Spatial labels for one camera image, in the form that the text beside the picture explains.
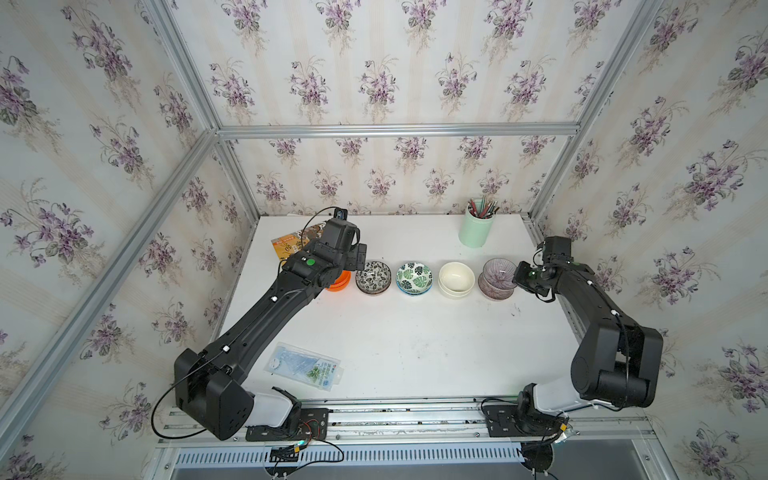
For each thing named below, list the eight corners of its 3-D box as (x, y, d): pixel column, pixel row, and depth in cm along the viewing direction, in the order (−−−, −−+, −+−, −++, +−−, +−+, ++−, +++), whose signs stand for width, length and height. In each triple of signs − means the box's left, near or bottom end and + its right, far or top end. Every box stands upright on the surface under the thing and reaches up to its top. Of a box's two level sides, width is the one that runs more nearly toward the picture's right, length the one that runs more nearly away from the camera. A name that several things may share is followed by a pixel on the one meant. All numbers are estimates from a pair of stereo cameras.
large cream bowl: (439, 301, 96) (442, 288, 90) (435, 275, 103) (438, 261, 97) (471, 301, 96) (477, 289, 90) (466, 275, 103) (471, 261, 97)
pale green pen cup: (460, 247, 112) (469, 220, 100) (456, 225, 119) (463, 197, 108) (487, 247, 112) (498, 220, 100) (480, 225, 119) (491, 197, 108)
